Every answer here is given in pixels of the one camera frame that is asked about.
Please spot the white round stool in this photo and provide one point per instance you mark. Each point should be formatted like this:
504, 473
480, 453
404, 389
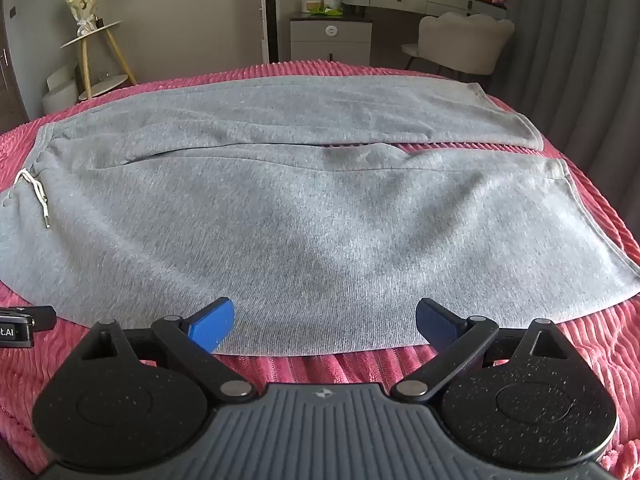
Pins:
60, 97

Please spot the small white box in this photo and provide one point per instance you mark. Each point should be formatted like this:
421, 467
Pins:
309, 7

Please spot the pink ribbed blanket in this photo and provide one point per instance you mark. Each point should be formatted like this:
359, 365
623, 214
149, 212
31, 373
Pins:
150, 72

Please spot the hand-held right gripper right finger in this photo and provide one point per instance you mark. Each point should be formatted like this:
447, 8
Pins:
436, 322

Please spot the grey nightstand with drawers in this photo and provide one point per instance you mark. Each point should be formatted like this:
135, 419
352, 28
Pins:
330, 42

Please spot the wrapped flower bouquet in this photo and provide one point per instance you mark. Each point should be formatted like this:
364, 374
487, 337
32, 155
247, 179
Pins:
82, 0

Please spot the white upholstered chair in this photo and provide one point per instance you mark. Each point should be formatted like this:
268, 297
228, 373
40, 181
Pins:
465, 45

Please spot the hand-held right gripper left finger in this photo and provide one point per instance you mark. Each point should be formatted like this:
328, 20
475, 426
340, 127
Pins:
215, 321

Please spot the grey curtain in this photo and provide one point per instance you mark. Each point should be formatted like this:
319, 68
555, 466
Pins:
575, 60

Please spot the green packet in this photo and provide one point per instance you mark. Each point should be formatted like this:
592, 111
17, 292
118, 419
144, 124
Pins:
327, 11

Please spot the tall white tower appliance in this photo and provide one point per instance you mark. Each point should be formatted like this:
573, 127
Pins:
264, 10

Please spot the grey pants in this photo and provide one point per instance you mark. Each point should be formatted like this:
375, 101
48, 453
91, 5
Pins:
310, 220

